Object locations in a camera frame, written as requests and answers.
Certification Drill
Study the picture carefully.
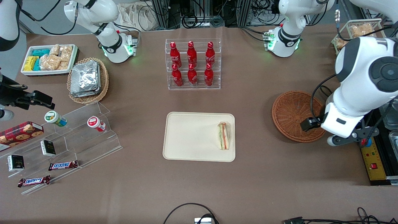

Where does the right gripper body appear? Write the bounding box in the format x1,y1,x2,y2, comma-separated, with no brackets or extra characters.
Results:
0,74,25,107

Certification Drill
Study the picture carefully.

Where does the triangular sandwich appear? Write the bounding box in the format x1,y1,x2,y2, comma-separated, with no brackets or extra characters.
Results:
217,122,231,151

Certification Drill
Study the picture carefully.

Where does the brown round wicker basket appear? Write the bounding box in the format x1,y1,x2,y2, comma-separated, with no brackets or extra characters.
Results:
271,90,330,143

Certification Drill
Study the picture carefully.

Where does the white rectangular snack tray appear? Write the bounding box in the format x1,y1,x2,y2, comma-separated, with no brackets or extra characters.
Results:
20,44,78,77

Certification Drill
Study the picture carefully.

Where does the light oval wicker basket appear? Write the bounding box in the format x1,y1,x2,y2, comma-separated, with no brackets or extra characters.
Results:
67,57,109,105

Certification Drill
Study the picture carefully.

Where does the cream plastic tray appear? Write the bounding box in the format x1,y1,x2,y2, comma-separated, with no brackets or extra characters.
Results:
162,111,236,163

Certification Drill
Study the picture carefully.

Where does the green lid yogurt cup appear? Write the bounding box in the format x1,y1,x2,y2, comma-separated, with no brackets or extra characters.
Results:
44,110,68,127

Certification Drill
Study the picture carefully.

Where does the red plaid cookie box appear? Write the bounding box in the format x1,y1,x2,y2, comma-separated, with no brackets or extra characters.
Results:
0,121,44,152

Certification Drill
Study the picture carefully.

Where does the yellow snack pack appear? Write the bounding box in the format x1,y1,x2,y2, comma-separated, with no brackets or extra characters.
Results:
23,56,39,72

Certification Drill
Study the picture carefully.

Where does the silver foil container stack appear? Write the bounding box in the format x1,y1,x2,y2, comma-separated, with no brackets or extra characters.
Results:
70,60,102,98

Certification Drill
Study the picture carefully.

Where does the small black white box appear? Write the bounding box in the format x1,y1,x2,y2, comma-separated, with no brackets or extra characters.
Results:
40,139,57,157
7,154,25,172

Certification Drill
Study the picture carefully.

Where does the large clear plastic container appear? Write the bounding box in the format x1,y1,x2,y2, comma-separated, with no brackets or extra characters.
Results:
381,101,398,131

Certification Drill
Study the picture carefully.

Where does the black yellow sealing machine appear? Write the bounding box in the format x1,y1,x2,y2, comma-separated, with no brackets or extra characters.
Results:
358,100,398,186

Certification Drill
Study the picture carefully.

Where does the small clear plastic container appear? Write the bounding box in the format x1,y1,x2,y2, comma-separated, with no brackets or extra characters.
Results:
388,130,398,153

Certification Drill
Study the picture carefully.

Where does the red lid yogurt cup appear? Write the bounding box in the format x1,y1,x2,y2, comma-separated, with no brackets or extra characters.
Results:
87,116,107,132

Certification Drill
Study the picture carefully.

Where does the clear acrylic stepped shelf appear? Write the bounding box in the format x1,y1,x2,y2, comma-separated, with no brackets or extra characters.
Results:
0,101,123,196

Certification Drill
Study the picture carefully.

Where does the brown snickers bar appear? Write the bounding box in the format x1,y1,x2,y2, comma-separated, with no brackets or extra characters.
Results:
17,175,51,188
48,160,79,171

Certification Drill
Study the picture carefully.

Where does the clear acrylic bottle rack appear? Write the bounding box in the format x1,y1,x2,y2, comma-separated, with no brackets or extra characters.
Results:
165,38,222,91

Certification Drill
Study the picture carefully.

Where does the red cola bottle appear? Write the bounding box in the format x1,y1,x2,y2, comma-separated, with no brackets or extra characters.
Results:
169,41,182,68
205,41,216,67
171,63,183,87
204,63,215,87
187,40,198,67
187,63,198,87

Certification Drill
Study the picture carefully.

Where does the white cloth bag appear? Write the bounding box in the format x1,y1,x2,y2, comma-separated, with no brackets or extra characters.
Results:
116,2,158,32

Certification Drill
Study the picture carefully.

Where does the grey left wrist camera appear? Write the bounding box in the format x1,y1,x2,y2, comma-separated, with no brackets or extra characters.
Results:
327,127,379,147

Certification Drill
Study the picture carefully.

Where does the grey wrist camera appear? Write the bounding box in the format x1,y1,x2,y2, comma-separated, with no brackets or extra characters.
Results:
0,109,15,121
327,127,379,147

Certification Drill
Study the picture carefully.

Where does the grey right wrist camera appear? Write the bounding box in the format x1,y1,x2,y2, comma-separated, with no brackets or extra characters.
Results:
0,109,15,121

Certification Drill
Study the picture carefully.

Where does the white wire basket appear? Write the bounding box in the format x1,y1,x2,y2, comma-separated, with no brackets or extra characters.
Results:
331,18,386,57

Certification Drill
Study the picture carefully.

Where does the aluminium frame post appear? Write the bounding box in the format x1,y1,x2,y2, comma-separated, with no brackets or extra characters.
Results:
152,0,170,30
238,0,251,27

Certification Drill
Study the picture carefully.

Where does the black looped cable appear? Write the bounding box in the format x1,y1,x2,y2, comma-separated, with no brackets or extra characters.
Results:
162,203,220,224

